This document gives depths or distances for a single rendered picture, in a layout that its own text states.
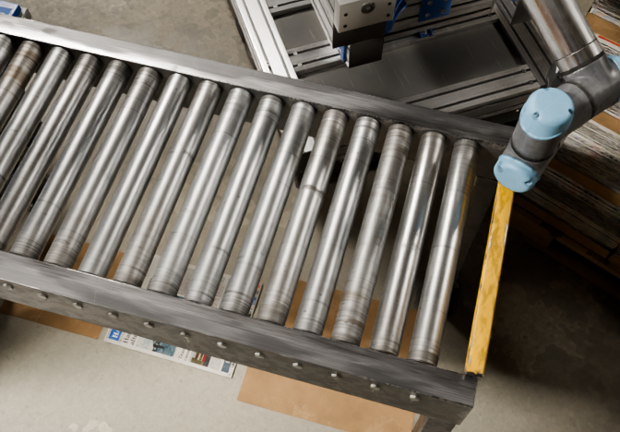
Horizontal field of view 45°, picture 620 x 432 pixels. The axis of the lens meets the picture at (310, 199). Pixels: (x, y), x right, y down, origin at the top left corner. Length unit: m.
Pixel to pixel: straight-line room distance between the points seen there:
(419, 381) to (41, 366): 1.23
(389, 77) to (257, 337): 1.22
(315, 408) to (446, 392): 0.84
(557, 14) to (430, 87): 1.01
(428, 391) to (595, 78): 0.57
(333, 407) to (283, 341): 0.81
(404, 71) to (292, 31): 0.37
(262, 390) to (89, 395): 0.46
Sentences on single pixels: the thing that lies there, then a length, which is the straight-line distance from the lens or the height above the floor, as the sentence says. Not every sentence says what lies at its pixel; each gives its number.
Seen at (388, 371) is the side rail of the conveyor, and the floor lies 0.80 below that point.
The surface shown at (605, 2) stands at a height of 0.91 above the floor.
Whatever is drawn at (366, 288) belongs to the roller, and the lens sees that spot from 1.27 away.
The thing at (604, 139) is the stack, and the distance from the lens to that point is 1.81.
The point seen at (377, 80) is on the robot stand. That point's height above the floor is 0.21.
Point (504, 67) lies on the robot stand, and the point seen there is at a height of 0.21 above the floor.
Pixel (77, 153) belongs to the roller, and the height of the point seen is 0.80.
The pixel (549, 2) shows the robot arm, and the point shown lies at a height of 1.08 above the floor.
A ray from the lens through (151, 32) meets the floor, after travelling 2.71.
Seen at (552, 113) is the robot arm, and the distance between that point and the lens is 1.22.
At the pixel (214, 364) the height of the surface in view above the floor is 0.01.
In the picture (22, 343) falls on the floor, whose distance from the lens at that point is 2.22.
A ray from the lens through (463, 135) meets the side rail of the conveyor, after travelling 1.44.
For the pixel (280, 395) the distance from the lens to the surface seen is 2.03.
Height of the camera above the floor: 1.97
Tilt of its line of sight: 61 degrees down
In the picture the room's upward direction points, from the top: straight up
